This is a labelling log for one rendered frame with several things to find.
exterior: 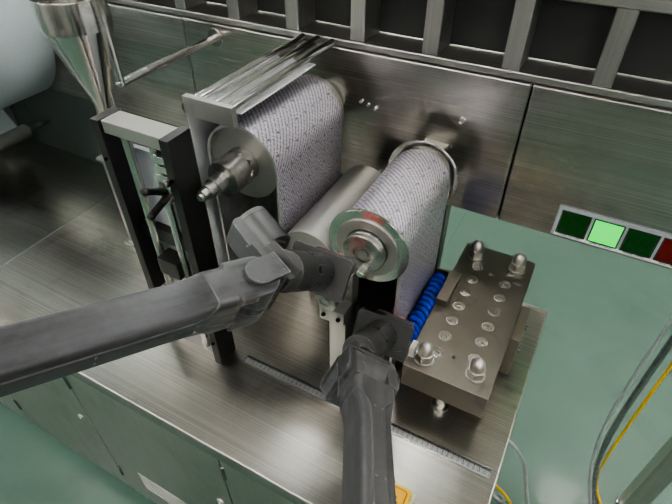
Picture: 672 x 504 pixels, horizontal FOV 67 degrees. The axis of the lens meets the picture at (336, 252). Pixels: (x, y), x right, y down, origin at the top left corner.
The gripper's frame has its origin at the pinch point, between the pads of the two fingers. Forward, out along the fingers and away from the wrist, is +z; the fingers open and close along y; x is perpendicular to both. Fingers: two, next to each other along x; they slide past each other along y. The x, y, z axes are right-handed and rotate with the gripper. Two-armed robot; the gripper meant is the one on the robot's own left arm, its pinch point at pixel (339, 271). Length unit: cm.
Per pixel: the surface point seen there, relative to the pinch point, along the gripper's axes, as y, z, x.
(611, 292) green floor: 63, 206, 12
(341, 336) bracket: 0.0, 12.6, -13.3
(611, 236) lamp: 39, 32, 21
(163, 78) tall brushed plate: -73, 26, 27
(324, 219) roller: -8.8, 7.4, 7.0
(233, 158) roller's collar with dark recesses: -21.8, -6.9, 12.1
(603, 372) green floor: 66, 166, -21
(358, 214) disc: 0.5, -1.4, 9.9
